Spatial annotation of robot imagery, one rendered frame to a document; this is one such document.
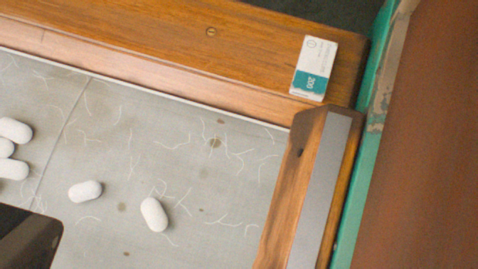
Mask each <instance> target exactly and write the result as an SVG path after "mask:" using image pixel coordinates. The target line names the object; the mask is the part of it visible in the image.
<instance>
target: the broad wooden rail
mask: <svg viewBox="0 0 478 269"><path fill-rule="evenodd" d="M306 35H308V36H313V37H315V38H320V39H324V40H327V41H332V42H335V43H338V48H337V52H336V56H335V59H334V64H333V68H331V72H330V76H329V81H328V84H327V87H326V92H325V96H324V98H323V100H322V101H321V102H318V101H315V100H310V99H308V98H305V97H300V96H297V95H293V94H290V88H291V84H292V80H293V77H294V72H295V69H296V67H297V62H298V59H299V55H300V51H301V49H302V46H303V43H304V39H305V36H306ZM369 46H370V38H368V37H366V36H362V35H359V33H358V34H356V33H354V32H350V31H346V30H343V29H340V28H335V27H332V26H327V25H324V24H321V23H315V22H313V21H308V20H305V19H300V18H297V17H296V16H292V15H289V14H284V13H280V12H278V11H273V10H269V9H265V8H262V7H259V6H253V5H251V4H246V3H243V1H238V0H0V47H4V48H8V49H11V50H14V51H18V52H22V53H23V54H27V55H30V56H34V57H38V58H42V59H45V60H50V61H53V62H56V63H61V64H64V65H66V66H69V67H71V68H77V69H79V70H84V71H87V72H90V73H94V74H98V75H103V76H105V77H108V78H110V79H114V80H118V81H121V82H124V83H129V84H132V85H136V86H139V87H143V88H147V89H150V90H153V91H155V92H158V93H163V94H165V95H170V96H174V97H178V98H181V99H185V100H189V101H191V102H196V103H199V104H202V105H204V106H207V107H212V108H215V109H218V110H222V111H225V112H230V113H233V114H236V115H240V116H244V117H249V118H251V119H254V120H259V121H260V122H264V123H267V124H269V125H274V126H278V127H282V128H285V129H288V130H290V129H291V126H292V121H293V117H294V114H296V113H297V112H300V111H303V110H308V109H311V108H314V107H319V106H320V105H325V104H327V103H334V104H336V105H340V106H341V107H345V108H349V109H352V110H353V109H354V105H355V102H356V96H357V93H358V90H359V85H360V82H361V79H362V75H363V70H364V67H365V64H366V59H367V55H368V50H369Z"/></svg>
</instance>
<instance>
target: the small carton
mask: <svg viewBox="0 0 478 269"><path fill-rule="evenodd" d="M337 48H338V43H335V42H332V41H327V40H324V39H320V38H315V37H313V36H308V35H306V36H305V39H304V43H303V46H302V49H301V51H300V55H299V59H298V62H297V67H296V69H295V72H294V77H293V80H292V84H291V88H290V94H293V95H297V96H300V97H305V98H308V99H310V100H315V101H318V102H321V101H322V100H323V98H324V96H325V92H326V87H327V84H328V81H329V76H330V72H331V68H333V64H334V59H335V56H336V52H337Z"/></svg>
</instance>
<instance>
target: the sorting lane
mask: <svg viewBox="0 0 478 269"><path fill-rule="evenodd" d="M3 117H11V118H14V119H15V120H17V121H19V122H22V123H23V124H25V125H28V126H29V127H30V128H31V131H32V137H31V139H30V141H29V142H27V143H25V144H18V143H15V142H14V141H12V140H11V141H12V143H13V144H14V153H13V154H12V155H11V156H9V157H7V159H13V160H18V161H22V162H25V163H27V165H28V168H29V173H28V176H27V177H26V178H25V179H23V180H20V181H16V180H13V179H9V178H6V177H0V201H1V202H4V203H6V204H11V205H14V206H16V207H19V208H21V209H26V210H29V211H32V212H34V213H40V214H43V215H46V216H51V217H53V218H56V219H58V220H61V221H62V222H63V225H64V232H63V237H62V240H61V241H60V243H59V246H58V249H57V252H56V255H55V257H54V260H53V264H52V266H51V268H50V269H251V268H252V265H253V262H254V259H255V256H256V253H257V250H258V247H259V242H260V238H261V235H262V231H263V227H264V225H265V220H266V217H267V212H268V209H269V206H270V202H271V198H272V193H273V190H275V185H276V181H277V176H278V174H279V170H280V165H281V162H282V158H283V155H284V153H285V147H286V143H287V138H288V134H289V133H290V130H288V129H285V128H282V127H278V126H274V125H269V124H267V123H264V122H260V121H259V120H254V119H251V118H249V117H244V116H240V115H236V114H233V113H230V112H225V111H222V110H218V109H215V108H212V107H207V106H204V105H202V104H199V103H196V102H191V101H189V100H185V99H181V98H178V97H174V96H170V95H165V94H163V93H158V92H155V91H153V90H150V89H147V88H143V87H139V86H136V85H132V84H129V83H124V82H121V81H118V80H114V79H110V78H108V77H105V76H103V75H98V74H94V73H90V72H87V71H84V70H79V69H77V68H71V67H69V66H66V65H64V64H61V63H56V62H53V61H50V60H45V59H42V58H38V57H34V56H30V55H27V54H23V53H22V52H18V51H14V50H11V49H8V48H4V47H0V119H1V118H3ZM0 138H4V139H7V138H5V137H4V136H2V135H0ZM9 140H10V139H9ZM89 180H95V181H97V182H99V183H100V185H101V187H102V192H101V194H100V195H99V197H98V198H96V199H90V200H87V201H83V202H80V203H75V202H73V201H72V200H70V199H69V197H68V191H69V189H70V187H72V186H74V185H76V184H81V183H85V182H87V181H89ZM149 197H152V198H153V199H156V200H157V201H158V202H159V203H160V204H161V207H162V208H163V210H164V212H165V214H166V217H167V218H168V219H169V224H167V226H166V228H165V229H164V230H163V231H160V232H156V231H152V230H151V229H150V228H149V226H148V224H147V222H146V220H145V218H144V216H143V214H142V210H141V205H142V202H143V201H144V200H145V199H148V198H149Z"/></svg>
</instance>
